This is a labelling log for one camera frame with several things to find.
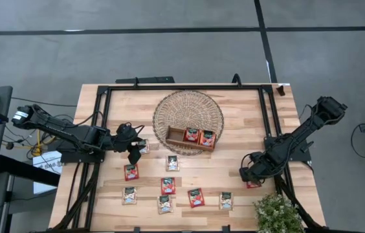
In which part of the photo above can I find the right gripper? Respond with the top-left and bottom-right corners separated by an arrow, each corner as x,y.
239,151 -> 277,184

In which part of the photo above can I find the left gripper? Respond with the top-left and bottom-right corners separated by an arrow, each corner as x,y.
115,122 -> 143,165

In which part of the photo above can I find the beige vanilla tea packet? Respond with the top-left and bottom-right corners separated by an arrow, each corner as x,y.
165,155 -> 181,172
218,192 -> 234,212
157,195 -> 174,215
121,186 -> 138,206
138,139 -> 151,155

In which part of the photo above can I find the orange peach tea packet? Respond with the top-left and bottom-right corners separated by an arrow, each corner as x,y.
199,129 -> 217,148

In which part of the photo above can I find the wooden three-compartment tea box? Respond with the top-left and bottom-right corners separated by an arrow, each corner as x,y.
165,125 -> 217,151

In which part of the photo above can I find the green plant in black pot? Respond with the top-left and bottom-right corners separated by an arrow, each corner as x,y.
252,193 -> 305,233

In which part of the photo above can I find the round woven straw placemat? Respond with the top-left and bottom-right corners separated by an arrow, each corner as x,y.
152,89 -> 225,157

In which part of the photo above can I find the long black bar device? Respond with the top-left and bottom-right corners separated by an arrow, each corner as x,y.
115,76 -> 176,84

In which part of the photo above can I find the white printed paper sheet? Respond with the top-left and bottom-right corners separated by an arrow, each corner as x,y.
32,150 -> 64,195

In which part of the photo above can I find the black support beam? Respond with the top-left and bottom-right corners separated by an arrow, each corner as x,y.
0,154 -> 61,188

